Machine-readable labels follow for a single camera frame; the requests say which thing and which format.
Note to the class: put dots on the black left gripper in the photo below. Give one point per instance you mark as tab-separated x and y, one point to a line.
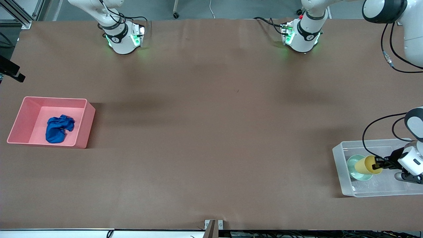
394	163

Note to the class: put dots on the yellow plastic cup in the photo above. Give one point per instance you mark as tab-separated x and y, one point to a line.
365	164

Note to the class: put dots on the mint green bowl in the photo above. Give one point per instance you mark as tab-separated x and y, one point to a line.
352	169

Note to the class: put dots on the blue cloth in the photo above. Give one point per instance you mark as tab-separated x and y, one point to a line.
57	132

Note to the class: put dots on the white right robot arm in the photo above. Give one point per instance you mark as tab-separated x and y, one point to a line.
120	39

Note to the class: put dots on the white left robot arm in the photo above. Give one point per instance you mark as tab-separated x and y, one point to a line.
302	36

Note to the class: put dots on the clear plastic box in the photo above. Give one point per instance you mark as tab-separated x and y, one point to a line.
380	188

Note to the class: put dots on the pink plastic bin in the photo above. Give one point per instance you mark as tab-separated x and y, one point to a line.
77	109

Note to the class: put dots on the white table edge bar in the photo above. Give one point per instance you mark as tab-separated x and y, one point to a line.
66	234

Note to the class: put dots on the black caster wheel leg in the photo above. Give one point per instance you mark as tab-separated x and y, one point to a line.
176	15

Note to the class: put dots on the aluminium frame profile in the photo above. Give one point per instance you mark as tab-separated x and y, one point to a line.
27	23

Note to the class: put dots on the small aluminium corner bracket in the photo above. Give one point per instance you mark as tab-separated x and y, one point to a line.
401	21

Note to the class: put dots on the grey metal table bracket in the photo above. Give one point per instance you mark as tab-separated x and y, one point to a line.
211	229

